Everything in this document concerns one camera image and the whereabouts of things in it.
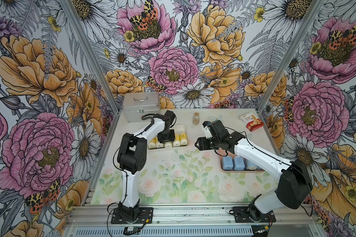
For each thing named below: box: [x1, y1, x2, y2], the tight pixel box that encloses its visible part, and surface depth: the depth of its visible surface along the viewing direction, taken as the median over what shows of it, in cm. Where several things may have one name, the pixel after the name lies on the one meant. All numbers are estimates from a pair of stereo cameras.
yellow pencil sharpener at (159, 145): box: [155, 141, 165, 149], surface depth 96 cm
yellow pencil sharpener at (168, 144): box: [164, 141, 173, 149], surface depth 95 cm
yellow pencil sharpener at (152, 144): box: [147, 136, 157, 149], surface depth 95 cm
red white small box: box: [239, 112, 265, 132], surface depth 111 cm
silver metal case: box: [122, 91, 161, 123], surface depth 110 cm
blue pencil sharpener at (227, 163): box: [222, 156, 234, 171], surface depth 87 cm
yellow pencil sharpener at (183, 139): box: [179, 131, 188, 147], surface depth 97 cm
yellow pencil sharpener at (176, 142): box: [173, 133, 181, 148], surface depth 96 cm
